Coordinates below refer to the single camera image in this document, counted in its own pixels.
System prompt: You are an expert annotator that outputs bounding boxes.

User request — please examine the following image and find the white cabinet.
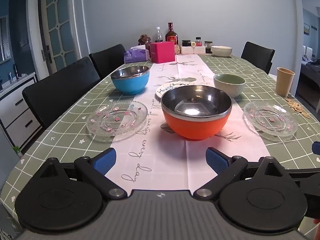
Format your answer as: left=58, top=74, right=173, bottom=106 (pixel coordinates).
left=0, top=71, right=43, bottom=153

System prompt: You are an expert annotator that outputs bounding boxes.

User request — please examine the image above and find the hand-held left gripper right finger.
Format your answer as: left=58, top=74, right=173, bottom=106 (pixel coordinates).
left=194, top=147, right=288, bottom=202

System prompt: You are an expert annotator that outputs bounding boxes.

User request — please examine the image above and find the amber liquor bottle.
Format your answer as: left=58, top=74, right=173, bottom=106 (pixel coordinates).
left=165, top=22, right=179, bottom=46

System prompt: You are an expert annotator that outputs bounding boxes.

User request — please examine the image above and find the pile of seeds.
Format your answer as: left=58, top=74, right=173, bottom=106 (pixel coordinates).
left=284, top=96, right=310, bottom=119

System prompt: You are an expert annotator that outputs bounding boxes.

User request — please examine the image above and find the pale ceramic bowl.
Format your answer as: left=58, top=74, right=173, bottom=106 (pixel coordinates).
left=211, top=45, right=233, bottom=57

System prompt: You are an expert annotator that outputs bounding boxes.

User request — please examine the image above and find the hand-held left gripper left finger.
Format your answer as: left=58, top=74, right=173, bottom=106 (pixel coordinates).
left=37, top=147, right=128, bottom=202

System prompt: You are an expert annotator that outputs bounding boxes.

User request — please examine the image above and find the white deer print table runner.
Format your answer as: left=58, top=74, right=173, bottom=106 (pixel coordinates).
left=107, top=54, right=272, bottom=190

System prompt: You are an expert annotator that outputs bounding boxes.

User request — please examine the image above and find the green ceramic bowl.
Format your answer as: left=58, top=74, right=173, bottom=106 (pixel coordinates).
left=213, top=73, right=247, bottom=98

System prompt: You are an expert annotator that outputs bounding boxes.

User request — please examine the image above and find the orange steel bowl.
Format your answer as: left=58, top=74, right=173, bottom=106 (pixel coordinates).
left=161, top=85, right=233, bottom=141

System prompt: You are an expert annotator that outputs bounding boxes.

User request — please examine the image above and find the white glass panel door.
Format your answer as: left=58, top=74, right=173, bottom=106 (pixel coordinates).
left=26, top=0, right=83, bottom=74

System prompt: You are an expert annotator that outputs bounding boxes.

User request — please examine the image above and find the tan cup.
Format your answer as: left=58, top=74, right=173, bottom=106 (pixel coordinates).
left=276, top=67, right=295, bottom=97

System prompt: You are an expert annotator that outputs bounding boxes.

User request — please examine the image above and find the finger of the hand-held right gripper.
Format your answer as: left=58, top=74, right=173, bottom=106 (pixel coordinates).
left=312, top=141, right=320, bottom=162

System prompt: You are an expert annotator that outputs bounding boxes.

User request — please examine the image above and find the clear glass plate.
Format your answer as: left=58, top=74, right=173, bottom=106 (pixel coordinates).
left=86, top=100, right=148, bottom=142
left=244, top=101, right=298, bottom=140

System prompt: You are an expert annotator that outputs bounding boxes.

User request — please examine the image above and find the pink box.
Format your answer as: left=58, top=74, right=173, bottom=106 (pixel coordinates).
left=149, top=41, right=175, bottom=64

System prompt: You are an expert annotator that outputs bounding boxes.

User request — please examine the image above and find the painted white plate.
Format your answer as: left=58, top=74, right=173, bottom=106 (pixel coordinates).
left=155, top=82, right=190, bottom=100

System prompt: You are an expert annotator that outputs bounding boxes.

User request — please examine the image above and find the brown figurine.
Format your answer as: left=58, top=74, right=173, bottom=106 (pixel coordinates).
left=138, top=34, right=152, bottom=46

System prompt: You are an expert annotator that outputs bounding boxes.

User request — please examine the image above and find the purple tissue pack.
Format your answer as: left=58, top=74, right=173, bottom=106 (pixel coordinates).
left=124, top=49, right=150, bottom=64

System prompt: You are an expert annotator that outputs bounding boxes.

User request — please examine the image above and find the black chair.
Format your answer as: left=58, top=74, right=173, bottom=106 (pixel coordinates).
left=241, top=41, right=275, bottom=75
left=22, top=57, right=100, bottom=129
left=89, top=44, right=127, bottom=79

